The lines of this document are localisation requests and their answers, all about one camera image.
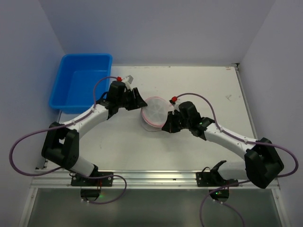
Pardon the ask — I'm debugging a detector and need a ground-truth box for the blue plastic bin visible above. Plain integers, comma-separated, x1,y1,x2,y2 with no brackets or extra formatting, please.
49,53,112,114

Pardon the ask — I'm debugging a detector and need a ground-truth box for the white mesh laundry bag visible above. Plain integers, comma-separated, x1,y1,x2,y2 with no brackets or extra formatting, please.
141,96,173,132

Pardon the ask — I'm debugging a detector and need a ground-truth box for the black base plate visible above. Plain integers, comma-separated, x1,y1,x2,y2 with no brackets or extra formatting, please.
196,172,238,187
71,172,114,187

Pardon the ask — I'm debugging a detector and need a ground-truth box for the aluminium mounting rail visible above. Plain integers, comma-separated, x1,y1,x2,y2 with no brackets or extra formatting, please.
29,169,280,190

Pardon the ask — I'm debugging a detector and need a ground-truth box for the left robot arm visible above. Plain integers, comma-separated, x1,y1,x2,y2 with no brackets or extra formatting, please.
42,76,147,179

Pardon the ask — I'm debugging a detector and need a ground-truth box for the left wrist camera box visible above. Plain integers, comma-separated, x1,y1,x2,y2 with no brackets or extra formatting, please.
122,75,133,90

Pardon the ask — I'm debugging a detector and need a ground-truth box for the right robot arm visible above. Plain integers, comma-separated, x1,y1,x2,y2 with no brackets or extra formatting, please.
162,98,284,189

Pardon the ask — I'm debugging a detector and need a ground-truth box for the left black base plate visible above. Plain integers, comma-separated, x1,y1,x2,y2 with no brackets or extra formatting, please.
71,172,114,187

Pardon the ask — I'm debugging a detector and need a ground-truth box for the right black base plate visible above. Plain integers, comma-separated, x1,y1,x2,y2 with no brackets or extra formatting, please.
196,172,238,187

